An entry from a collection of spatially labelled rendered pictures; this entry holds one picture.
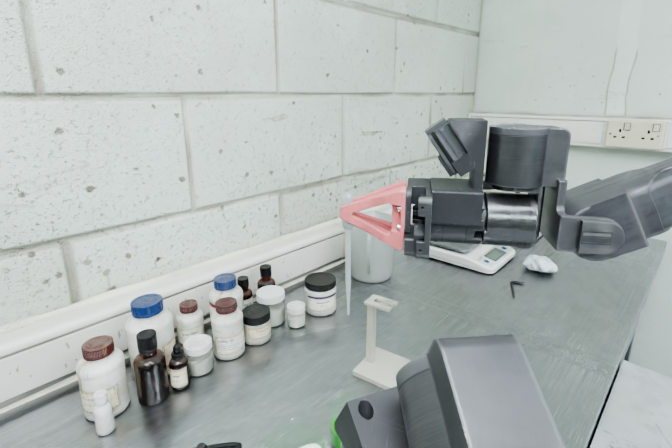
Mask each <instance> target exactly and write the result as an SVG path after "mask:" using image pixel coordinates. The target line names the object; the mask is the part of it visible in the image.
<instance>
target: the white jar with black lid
mask: <svg viewBox="0 0 672 448"><path fill-rule="evenodd" d="M305 310H306V312H307V313H309V314H310V315H313V316H327V315H330V314H332V313H333V312H334V311H335V310H336V277H335V276H334V275H333V274H330V273H327V272H315V273H311V274H309V275H307V276H306V277H305Z"/></svg>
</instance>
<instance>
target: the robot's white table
mask: <svg viewBox="0 0 672 448"><path fill-rule="evenodd" d="M589 448H672V377H669V376H666V375H664V374H661V373H658V372H655V371H653V370H650V369H647V368H645V367H642V366H639V365H636V364H634V363H631V362H628V361H625V360H623V361H622V364H621V366H620V369H619V372H618V374H617V377H616V379H615V382H614V385H613V387H612V390H611V392H610V395H609V398H608V400H607V403H606V405H605V408H604V411H603V413H602V416H601V419H600V421H599V424H598V426H597V429H596V432H595V434H594V437H593V439H592V442H591V445H590V447H589Z"/></svg>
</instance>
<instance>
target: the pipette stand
mask: <svg viewBox="0 0 672 448"><path fill-rule="evenodd" d="M377 301H378V302H381V303H378V302H377ZM364 304H365V305H367V333H366V357H365V358H364V359H363V360H362V361H361V362H360V364H359V365H358V366H357V367H356V368H355V369H354V370H353V371H352V375H354V376H356V377H358V378H361V379H363V380H365V381H367V382H370V383H372V384H374V385H376V386H378V387H381V388H383V389H385V390H386V389H389V388H392V387H395V386H397V383H396V375H397V373H398V371H399V370H400V369H401V368H402V367H403V366H404V365H405V364H407V363H408V362H410V361H411V360H409V359H406V358H404V357H401V356H398V355H396V354H393V353H391V352H388V351H386V350H383V349H380V348H378V347H375V345H376V309H380V310H383V311H386V312H390V311H392V307H390V306H394V307H396V306H397V305H398V302H397V301H394V300H391V299H388V298H385V297H381V296H378V295H375V294H373V295H372V296H371V297H369V298H368V299H367V300H366V301H365V302H364ZM387 305H390V306H387Z"/></svg>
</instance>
